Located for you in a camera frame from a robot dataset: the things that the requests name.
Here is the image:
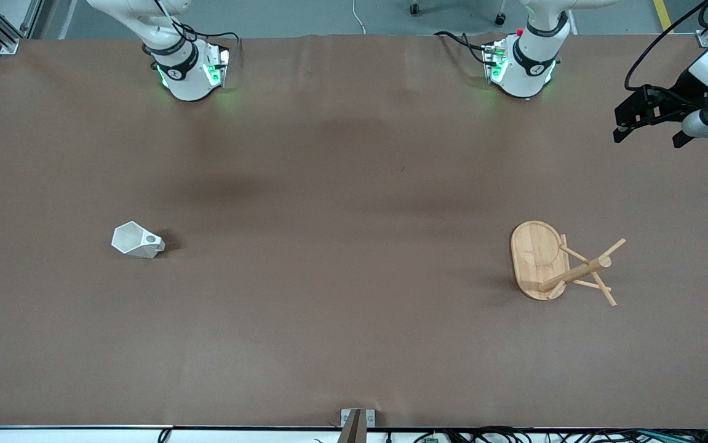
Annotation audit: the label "white faceted cup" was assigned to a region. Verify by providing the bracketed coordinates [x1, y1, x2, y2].
[111, 221, 165, 259]

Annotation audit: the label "black left base cable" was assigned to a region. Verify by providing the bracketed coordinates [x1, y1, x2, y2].
[434, 31, 493, 66]

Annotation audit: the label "black cable bundle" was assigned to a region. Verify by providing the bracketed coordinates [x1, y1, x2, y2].
[415, 426, 708, 443]

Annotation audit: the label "brown table cover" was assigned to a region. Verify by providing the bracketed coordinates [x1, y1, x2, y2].
[0, 34, 708, 429]

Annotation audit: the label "wooden cup rack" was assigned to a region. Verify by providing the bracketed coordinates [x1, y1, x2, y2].
[509, 220, 627, 307]

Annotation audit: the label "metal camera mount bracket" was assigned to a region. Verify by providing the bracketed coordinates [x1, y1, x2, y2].
[338, 408, 376, 443]

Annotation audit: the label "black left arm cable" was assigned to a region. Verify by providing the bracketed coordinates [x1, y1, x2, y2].
[624, 0, 708, 93]

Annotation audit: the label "black right base cables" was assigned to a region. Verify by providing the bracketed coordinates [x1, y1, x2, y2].
[141, 0, 241, 62]

